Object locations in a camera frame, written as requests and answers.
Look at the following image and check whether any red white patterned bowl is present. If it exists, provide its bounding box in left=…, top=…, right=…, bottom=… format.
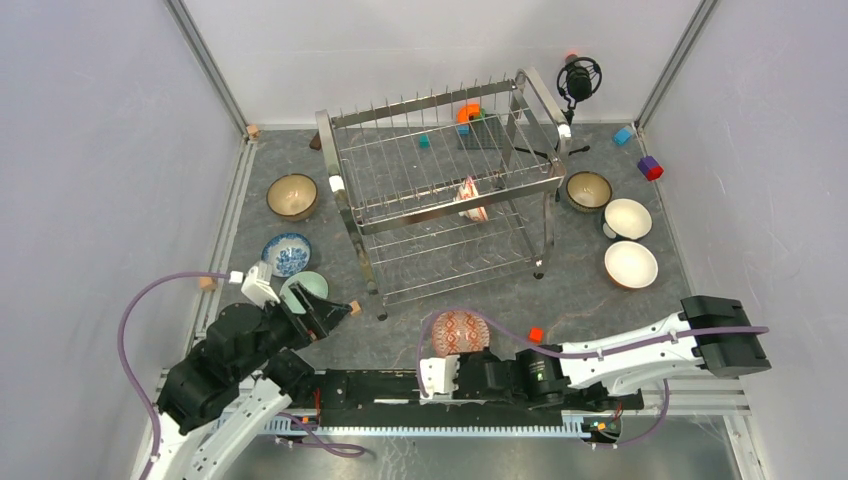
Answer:
left=455, top=175, right=490, bottom=224

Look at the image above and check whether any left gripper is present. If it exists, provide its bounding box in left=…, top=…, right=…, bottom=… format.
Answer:
left=234, top=279, right=353, bottom=379

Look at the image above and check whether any grey building baseplate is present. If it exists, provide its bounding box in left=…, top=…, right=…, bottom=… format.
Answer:
left=456, top=114, right=505, bottom=150

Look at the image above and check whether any light blue block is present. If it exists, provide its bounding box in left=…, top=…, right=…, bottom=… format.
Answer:
left=612, top=126, right=635, bottom=146

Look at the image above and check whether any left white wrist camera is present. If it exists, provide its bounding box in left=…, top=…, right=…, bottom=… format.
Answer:
left=227, top=261, right=280, bottom=308

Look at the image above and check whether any blue rimmed small bowl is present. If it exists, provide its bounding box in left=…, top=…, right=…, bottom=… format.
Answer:
left=601, top=198, right=653, bottom=242

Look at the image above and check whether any dark bowl with lattice band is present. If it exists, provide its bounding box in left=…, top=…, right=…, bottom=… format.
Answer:
left=565, top=171, right=613, bottom=213

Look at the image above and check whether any red cube block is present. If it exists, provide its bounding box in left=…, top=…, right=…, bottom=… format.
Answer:
left=527, top=327, right=545, bottom=344

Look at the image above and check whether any white bowl with orange rim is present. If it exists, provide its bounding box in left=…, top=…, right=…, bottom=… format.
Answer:
left=603, top=241, right=659, bottom=290

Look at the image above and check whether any brown block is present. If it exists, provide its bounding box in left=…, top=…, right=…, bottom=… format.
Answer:
left=309, top=133, right=322, bottom=151

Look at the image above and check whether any black microphone on tripod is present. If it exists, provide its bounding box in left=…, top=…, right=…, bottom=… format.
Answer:
left=515, top=54, right=603, bottom=156

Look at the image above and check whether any copper bowl with floral motif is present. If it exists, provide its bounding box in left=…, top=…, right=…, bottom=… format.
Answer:
left=266, top=173, right=318, bottom=222

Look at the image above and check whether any wooden cube at left edge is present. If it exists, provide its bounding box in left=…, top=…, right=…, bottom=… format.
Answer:
left=197, top=276, right=218, bottom=292

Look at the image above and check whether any pink patterned bowl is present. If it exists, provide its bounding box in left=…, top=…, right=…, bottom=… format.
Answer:
left=431, top=310, right=491, bottom=357

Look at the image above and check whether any steel two-tier dish rack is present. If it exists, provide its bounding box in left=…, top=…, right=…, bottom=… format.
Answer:
left=315, top=72, right=567, bottom=319

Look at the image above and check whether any purple and red block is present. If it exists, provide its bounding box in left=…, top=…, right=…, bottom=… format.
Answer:
left=637, top=155, right=664, bottom=181

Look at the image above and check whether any orange arch block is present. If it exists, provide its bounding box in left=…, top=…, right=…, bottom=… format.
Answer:
left=457, top=103, right=485, bottom=125

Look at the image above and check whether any white blue floral bowl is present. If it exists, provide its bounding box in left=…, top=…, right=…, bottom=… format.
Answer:
left=261, top=232, right=312, bottom=278

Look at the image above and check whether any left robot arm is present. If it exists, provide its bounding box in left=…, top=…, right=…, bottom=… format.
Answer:
left=118, top=282, right=353, bottom=479

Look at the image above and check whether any celadon green bowl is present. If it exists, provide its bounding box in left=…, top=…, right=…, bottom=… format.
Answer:
left=278, top=271, right=329, bottom=314

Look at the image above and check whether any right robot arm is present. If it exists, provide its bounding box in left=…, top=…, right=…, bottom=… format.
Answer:
left=453, top=295, right=772, bottom=408

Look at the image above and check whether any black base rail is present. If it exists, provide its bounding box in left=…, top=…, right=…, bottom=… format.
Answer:
left=292, top=370, right=645, bottom=427

